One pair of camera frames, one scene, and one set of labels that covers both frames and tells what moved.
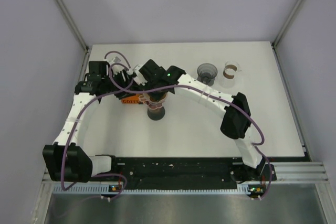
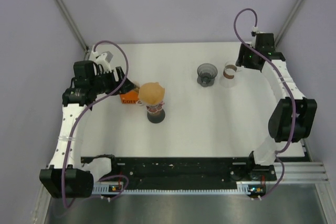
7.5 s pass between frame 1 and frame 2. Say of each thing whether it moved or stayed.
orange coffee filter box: stayed
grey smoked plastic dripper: stayed
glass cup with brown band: stayed
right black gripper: moved
